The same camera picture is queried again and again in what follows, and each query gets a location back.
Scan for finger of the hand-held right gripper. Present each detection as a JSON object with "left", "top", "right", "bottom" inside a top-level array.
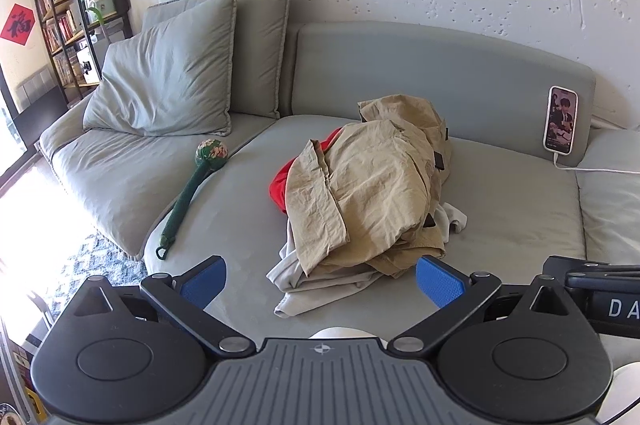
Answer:
[
  {"left": 565, "top": 272, "right": 640, "bottom": 292},
  {"left": 543, "top": 255, "right": 640, "bottom": 277}
]

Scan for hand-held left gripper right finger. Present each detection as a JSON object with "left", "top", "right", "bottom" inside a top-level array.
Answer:
[{"left": 388, "top": 256, "right": 577, "bottom": 353}]

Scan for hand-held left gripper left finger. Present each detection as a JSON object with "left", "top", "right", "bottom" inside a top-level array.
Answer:
[{"left": 69, "top": 255, "right": 257, "bottom": 353}]

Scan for beige jacket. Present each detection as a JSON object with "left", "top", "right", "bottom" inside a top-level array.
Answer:
[{"left": 285, "top": 94, "right": 453, "bottom": 280}]

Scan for green floral massage hammer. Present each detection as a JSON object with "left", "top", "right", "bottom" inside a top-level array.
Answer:
[{"left": 155, "top": 140, "right": 230, "bottom": 261}]

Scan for light grey printed shirt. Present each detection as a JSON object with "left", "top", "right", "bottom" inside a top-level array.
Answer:
[{"left": 265, "top": 202, "right": 468, "bottom": 318}]

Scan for grey sofa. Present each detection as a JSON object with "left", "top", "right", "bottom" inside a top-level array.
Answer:
[{"left": 39, "top": 21, "right": 640, "bottom": 346}]

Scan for person's white trousers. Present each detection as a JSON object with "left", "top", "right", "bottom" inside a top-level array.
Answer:
[{"left": 307, "top": 327, "right": 386, "bottom": 346}]

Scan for blue patterned rug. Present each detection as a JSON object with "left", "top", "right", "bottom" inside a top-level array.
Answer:
[{"left": 30, "top": 230, "right": 151, "bottom": 306}]

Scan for red garment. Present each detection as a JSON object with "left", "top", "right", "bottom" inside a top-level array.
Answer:
[{"left": 270, "top": 128, "right": 346, "bottom": 215}]

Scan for smartphone in white case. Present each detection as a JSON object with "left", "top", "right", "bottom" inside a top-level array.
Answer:
[{"left": 543, "top": 85, "right": 578, "bottom": 156}]

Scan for grey-green pillow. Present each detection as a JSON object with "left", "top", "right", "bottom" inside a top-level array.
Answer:
[
  {"left": 142, "top": 0, "right": 296, "bottom": 122},
  {"left": 82, "top": 0, "right": 240, "bottom": 138}
]

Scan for dark low cabinet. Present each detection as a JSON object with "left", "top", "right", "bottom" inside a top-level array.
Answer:
[{"left": 10, "top": 82, "right": 68, "bottom": 146}]

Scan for rows of shelf books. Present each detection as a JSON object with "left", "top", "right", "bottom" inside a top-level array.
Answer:
[{"left": 25, "top": 0, "right": 108, "bottom": 81}]

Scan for white charging cable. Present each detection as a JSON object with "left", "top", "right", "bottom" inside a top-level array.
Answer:
[{"left": 551, "top": 152, "right": 640, "bottom": 174}]

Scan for red diamond wall decoration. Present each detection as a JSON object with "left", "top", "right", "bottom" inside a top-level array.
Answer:
[{"left": 0, "top": 2, "right": 36, "bottom": 43}]

